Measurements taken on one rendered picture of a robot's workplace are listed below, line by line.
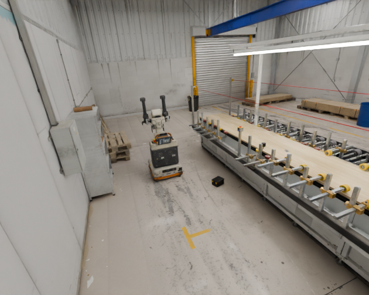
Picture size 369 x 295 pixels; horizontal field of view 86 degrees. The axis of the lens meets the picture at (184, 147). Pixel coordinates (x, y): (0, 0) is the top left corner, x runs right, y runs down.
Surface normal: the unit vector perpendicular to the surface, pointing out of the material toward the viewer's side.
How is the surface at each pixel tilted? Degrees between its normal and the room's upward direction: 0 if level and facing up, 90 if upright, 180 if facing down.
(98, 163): 90
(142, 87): 90
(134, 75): 90
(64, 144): 90
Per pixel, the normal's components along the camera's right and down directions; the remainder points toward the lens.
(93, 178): 0.34, 0.36
